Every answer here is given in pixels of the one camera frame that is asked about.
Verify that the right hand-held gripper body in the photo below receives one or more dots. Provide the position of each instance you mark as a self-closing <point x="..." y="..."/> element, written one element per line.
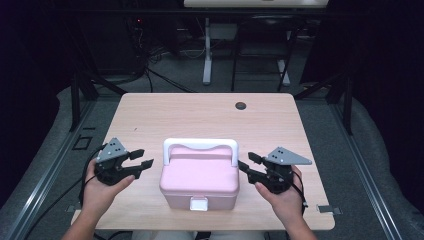
<point x="276" y="173"/>

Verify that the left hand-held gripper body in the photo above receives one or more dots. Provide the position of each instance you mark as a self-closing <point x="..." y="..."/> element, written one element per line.
<point x="111" y="163"/>

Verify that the person's right hand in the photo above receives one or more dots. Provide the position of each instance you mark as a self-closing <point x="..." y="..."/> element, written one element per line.
<point x="286" y="203"/>

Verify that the person's left hand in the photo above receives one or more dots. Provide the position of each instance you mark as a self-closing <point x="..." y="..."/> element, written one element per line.
<point x="98" y="195"/>

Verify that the black metal stand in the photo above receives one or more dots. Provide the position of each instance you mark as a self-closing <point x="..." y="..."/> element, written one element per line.
<point x="343" y="96"/>
<point x="83" y="93"/>

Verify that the black computer tower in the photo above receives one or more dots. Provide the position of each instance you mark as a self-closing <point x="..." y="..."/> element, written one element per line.
<point x="110" y="43"/>

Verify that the white desk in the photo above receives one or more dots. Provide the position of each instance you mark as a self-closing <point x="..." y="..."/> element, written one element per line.
<point x="253" y="3"/>

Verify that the grey metal table bracket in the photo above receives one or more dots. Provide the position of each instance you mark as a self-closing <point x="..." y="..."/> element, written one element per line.
<point x="72" y="208"/>
<point x="328" y="209"/>

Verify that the aluminium floor rail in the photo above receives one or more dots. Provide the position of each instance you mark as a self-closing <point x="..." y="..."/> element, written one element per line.
<point x="40" y="186"/>
<point x="363" y="173"/>

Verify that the black metal chair frame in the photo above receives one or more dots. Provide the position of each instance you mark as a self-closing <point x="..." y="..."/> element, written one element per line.
<point x="263" y="53"/>

